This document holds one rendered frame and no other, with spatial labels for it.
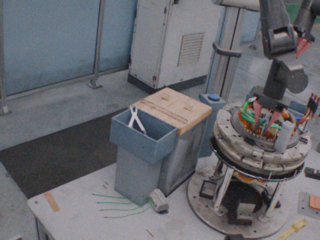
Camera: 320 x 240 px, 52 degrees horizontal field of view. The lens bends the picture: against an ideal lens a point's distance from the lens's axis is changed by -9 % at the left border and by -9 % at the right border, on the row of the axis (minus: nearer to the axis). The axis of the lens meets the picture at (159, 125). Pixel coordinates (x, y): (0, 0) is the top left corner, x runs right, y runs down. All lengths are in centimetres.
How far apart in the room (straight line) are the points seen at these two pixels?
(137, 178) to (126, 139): 14
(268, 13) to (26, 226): 178
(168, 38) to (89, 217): 239
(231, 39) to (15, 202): 161
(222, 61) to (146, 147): 61
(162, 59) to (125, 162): 229
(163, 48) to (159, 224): 237
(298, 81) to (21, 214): 180
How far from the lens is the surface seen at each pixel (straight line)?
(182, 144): 116
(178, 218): 119
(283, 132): 101
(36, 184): 241
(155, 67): 341
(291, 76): 84
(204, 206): 122
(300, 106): 150
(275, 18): 86
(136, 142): 104
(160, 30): 330
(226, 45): 148
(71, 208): 117
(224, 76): 153
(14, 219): 221
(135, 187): 116
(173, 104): 119
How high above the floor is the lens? 162
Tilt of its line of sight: 32 degrees down
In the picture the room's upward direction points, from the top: 10 degrees clockwise
